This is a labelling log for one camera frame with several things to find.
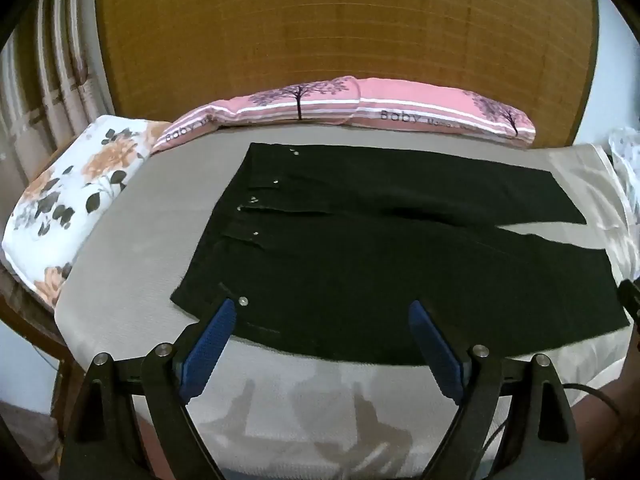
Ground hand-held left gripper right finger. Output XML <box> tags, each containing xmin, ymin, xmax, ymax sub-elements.
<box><xmin>407</xmin><ymin>300</ymin><xmax>586</xmax><ymax>480</ymax></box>

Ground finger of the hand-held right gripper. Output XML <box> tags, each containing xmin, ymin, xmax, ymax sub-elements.
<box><xmin>618</xmin><ymin>279</ymin><xmax>640</xmax><ymax>333</ymax></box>

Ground white floral pillow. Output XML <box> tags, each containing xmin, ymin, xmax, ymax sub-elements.
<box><xmin>2</xmin><ymin>115</ymin><xmax>171</xmax><ymax>311</ymax></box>

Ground white dotted cloth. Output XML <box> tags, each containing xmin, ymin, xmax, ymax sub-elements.
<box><xmin>606</xmin><ymin>126</ymin><xmax>640</xmax><ymax>198</ymax></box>

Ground beige striped curtain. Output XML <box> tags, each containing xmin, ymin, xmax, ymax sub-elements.
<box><xmin>0</xmin><ymin>0</ymin><xmax>117</xmax><ymax>201</ymax></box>

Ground cream satin cloth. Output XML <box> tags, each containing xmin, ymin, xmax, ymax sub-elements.
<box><xmin>546</xmin><ymin>143</ymin><xmax>640</xmax><ymax>283</ymax></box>

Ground black cable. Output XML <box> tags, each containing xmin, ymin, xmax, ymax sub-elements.
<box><xmin>564</xmin><ymin>383</ymin><xmax>617</xmax><ymax>408</ymax></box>

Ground wooden bed frame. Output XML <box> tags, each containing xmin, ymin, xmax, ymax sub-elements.
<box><xmin>0</xmin><ymin>252</ymin><xmax>76</xmax><ymax>416</ymax></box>

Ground bed with grey sheet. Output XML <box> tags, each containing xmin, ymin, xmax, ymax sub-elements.
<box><xmin>52</xmin><ymin>124</ymin><xmax>640</xmax><ymax>480</ymax></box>

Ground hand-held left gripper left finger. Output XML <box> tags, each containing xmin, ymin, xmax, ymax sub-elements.
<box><xmin>59</xmin><ymin>298</ymin><xmax>238</xmax><ymax>480</ymax></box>

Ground wooden headboard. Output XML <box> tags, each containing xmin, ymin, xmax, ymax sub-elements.
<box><xmin>94</xmin><ymin>0</ymin><xmax>601</xmax><ymax>147</ymax></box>

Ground black pants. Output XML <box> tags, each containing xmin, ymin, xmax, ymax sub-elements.
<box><xmin>170</xmin><ymin>142</ymin><xmax>631</xmax><ymax>366</ymax></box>

